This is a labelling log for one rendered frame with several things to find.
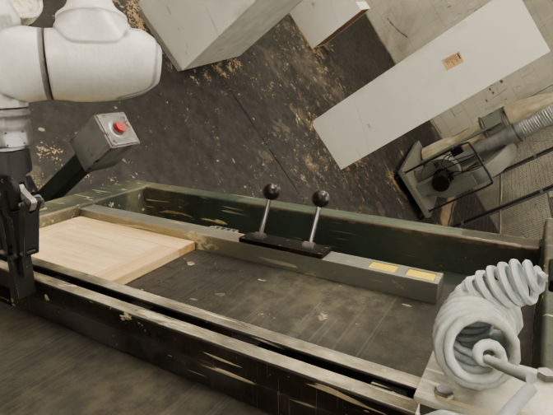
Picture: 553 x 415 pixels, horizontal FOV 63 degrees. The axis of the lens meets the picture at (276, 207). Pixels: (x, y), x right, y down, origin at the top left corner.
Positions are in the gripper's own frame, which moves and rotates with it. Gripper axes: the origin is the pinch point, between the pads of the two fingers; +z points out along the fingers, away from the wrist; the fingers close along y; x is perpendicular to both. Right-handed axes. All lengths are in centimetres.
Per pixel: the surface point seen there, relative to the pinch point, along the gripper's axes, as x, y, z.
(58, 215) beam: 32, -38, 4
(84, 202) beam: 41, -39, 3
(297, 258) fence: 38.7, 29.5, 5.1
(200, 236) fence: 38.7, 4.4, 4.6
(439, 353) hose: -4, 64, -9
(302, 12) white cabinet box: 480, -196, -108
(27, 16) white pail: 97, -140, -59
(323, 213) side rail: 64, 24, 3
